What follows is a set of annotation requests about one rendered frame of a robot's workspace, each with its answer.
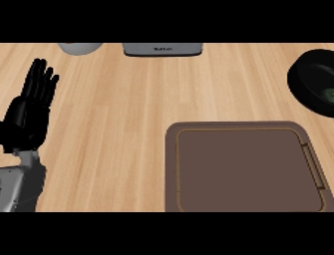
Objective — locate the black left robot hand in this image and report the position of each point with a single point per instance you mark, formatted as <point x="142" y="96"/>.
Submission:
<point x="26" y="113"/>

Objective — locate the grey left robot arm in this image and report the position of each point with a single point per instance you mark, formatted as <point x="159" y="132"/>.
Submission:
<point x="12" y="186"/>

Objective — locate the brown rectangular tray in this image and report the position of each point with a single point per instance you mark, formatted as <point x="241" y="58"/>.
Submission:
<point x="247" y="169"/>

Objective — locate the grey round container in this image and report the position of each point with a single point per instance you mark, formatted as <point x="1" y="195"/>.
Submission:
<point x="80" y="48"/>

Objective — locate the grey rectangular appliance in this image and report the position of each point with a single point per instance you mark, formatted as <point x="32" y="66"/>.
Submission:
<point x="162" y="49"/>

